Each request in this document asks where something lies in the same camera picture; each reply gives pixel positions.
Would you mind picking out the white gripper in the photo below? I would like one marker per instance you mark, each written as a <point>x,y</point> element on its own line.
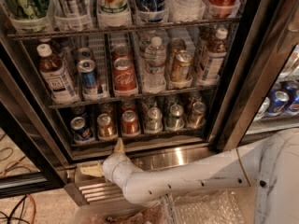
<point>108,167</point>

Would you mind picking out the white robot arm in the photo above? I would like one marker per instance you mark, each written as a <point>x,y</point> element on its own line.
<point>271,164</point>

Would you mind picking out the orange can front bottom shelf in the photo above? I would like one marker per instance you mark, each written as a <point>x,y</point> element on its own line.
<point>105,126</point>

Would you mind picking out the blue pepsi can bottom shelf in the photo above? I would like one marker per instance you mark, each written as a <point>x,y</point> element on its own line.
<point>81,131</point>

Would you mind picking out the red can bottom shelf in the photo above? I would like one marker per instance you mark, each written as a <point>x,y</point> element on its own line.
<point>129,122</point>

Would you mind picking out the silver can bottom shelf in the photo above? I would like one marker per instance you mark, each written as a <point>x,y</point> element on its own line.
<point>153,121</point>

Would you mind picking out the red coca-cola can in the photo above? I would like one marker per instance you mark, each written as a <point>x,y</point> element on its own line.
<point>125,83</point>

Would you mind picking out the blue can middle shelf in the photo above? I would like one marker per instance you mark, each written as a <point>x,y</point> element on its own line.
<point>90,79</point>

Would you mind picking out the gold can bottom shelf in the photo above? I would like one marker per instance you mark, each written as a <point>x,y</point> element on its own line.
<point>197,114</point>

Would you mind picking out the gold can shelf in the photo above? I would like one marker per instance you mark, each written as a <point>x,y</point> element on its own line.
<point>181,68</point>
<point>197,114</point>

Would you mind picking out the gold can middle shelf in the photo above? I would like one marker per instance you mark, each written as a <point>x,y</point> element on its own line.
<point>181,68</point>

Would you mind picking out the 7up bottle top shelf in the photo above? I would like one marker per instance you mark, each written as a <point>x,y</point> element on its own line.
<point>113,13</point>

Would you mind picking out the pepsi bottle top shelf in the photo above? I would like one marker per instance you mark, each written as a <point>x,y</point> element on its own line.
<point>151,10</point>

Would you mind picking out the green bottle top shelf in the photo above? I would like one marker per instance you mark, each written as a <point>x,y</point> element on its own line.
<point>29,12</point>

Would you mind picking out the blue pepsi can right fridge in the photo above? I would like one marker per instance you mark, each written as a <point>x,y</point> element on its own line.
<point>278,99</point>

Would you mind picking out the clear bin left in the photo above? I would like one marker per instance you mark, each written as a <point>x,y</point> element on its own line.
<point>122,212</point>

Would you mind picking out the tea bottle left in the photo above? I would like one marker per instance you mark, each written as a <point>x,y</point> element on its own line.
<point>56,75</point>

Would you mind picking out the tea bottle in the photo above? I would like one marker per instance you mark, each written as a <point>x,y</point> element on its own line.
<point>213,55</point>
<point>56,75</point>

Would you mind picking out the clear water bottle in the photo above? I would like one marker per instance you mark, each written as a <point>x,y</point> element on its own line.
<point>154,66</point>

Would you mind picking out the clear bin with bubble wrap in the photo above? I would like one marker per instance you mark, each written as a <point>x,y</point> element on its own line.
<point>214,206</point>

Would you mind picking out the tea bottle right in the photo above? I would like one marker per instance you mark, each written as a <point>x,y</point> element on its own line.
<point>213,55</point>

